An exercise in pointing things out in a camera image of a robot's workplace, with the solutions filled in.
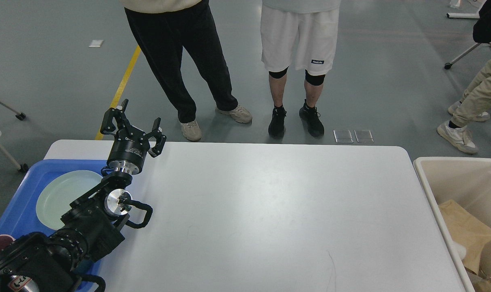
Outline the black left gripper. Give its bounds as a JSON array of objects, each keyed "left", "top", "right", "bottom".
[{"left": 99, "top": 99, "right": 166, "bottom": 174}]

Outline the green plate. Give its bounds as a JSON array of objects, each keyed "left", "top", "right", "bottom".
[{"left": 36, "top": 170, "right": 101, "bottom": 230}]

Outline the brown paper bag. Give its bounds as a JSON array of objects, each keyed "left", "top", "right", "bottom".
[{"left": 438, "top": 200, "right": 491, "bottom": 273}]

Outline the white paper cup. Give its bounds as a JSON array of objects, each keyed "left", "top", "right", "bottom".
[{"left": 453, "top": 241, "right": 467, "bottom": 261}]

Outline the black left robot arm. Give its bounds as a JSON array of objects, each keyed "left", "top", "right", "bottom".
[{"left": 0, "top": 99, "right": 166, "bottom": 292}]

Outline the person in black trousers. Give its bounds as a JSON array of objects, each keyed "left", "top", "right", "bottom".
[{"left": 119, "top": 0, "right": 253, "bottom": 142}]

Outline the rolling stand leg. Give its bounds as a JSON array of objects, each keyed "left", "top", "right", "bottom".
[{"left": 0, "top": 101, "right": 26, "bottom": 121}]

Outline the blue plastic tray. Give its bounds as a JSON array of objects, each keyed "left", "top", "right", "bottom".
[{"left": 0, "top": 159, "right": 123, "bottom": 292}]

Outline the person in white shorts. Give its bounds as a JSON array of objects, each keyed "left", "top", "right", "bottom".
[{"left": 260, "top": 0, "right": 341, "bottom": 138}]

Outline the grey floor plate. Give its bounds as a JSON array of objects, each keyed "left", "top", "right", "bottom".
[
  {"left": 354, "top": 130, "right": 374, "bottom": 144},
  {"left": 333, "top": 129, "right": 353, "bottom": 144}
]

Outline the beige plastic bin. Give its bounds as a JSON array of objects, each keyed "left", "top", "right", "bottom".
[{"left": 413, "top": 157, "right": 491, "bottom": 292}]

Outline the person in khaki trousers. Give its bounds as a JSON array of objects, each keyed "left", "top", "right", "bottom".
[{"left": 436, "top": 0, "right": 491, "bottom": 155}]

